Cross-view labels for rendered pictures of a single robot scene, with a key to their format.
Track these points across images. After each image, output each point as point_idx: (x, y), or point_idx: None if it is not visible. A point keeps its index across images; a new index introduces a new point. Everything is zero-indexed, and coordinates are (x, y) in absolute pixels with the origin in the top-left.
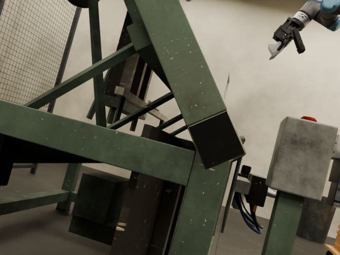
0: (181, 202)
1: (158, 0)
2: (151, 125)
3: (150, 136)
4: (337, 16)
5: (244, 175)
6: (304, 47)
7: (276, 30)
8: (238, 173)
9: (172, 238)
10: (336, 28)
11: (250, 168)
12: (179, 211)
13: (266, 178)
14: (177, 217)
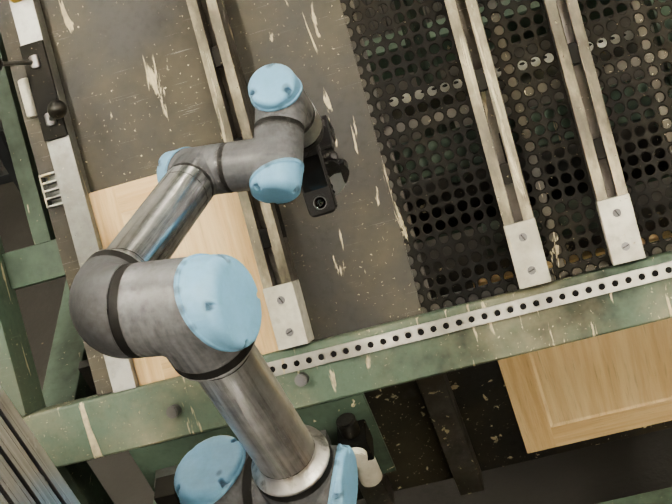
0: (424, 399)
1: None
2: (78, 368)
3: (88, 377)
4: (236, 187)
5: (337, 436)
6: (313, 207)
7: None
8: (138, 466)
9: (447, 449)
10: (275, 202)
11: (339, 428)
12: (429, 412)
13: (154, 494)
14: (432, 420)
